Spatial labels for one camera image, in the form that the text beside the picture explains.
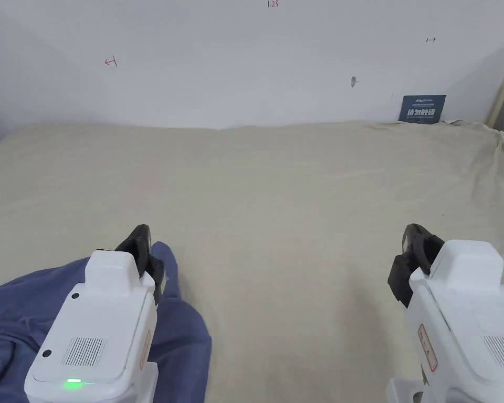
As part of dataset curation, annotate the bed with beige sheet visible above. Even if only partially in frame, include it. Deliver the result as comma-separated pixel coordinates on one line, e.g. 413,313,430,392
0,119,504,403

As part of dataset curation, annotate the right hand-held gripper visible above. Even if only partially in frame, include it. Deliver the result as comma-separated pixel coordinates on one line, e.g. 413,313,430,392
386,224,504,403

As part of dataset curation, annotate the blue garment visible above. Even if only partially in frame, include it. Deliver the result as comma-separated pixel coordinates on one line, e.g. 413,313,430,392
0,241,213,403

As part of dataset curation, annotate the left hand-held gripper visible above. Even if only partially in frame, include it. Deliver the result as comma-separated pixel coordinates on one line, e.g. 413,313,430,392
24,224,166,403

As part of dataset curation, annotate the dark blue sign card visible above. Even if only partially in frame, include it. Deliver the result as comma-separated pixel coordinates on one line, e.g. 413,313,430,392
398,94,447,125

